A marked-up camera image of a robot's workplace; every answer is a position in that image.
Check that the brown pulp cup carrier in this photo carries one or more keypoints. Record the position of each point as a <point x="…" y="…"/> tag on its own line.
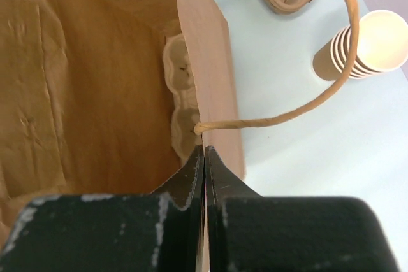
<point x="180" y="81"/>

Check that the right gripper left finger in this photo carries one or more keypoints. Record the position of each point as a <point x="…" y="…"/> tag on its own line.
<point x="161" y="231"/>

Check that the brown paper bag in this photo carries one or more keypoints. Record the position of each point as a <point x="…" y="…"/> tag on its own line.
<point x="84" y="104"/>

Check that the stack of paper cups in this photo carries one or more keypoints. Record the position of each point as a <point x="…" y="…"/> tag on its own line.
<point x="382" y="47"/>

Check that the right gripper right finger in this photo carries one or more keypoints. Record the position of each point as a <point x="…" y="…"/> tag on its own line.
<point x="249" y="232"/>

